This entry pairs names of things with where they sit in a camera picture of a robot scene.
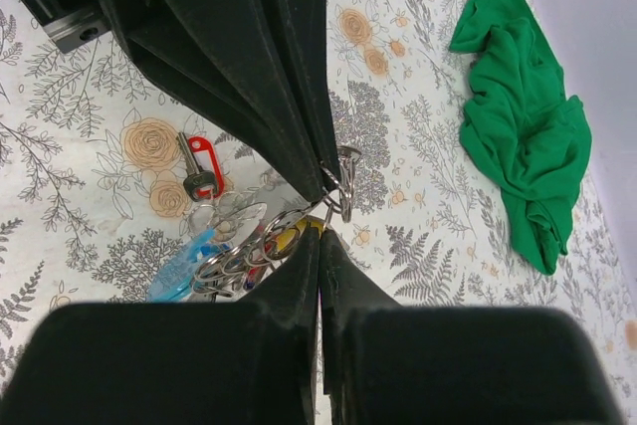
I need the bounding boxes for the silver key on red tag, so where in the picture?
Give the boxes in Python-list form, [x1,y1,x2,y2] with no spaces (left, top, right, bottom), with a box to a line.
[177,132,218,201]

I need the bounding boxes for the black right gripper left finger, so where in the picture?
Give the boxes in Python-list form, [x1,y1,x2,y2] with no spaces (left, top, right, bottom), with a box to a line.
[1,227,319,424]

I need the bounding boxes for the red key tag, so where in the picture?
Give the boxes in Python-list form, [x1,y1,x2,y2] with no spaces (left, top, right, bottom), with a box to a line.
[188,136,224,198]

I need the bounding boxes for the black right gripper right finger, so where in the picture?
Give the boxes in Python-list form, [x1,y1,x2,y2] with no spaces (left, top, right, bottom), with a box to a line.
[318,231,623,424]

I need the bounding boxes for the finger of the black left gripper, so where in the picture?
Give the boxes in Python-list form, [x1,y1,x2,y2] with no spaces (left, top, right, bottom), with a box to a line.
[126,0,326,201]
[261,0,337,159]

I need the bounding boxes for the metal key organizer blue handle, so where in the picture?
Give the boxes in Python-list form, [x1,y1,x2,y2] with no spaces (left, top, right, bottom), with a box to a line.
[146,146,361,303]

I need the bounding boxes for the key with yellow tag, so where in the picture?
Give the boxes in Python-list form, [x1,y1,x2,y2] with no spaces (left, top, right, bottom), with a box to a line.
[266,216,324,260]

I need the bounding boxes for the green crumpled cloth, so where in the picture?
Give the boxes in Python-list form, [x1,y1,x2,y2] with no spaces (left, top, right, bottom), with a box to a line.
[449,0,592,276]

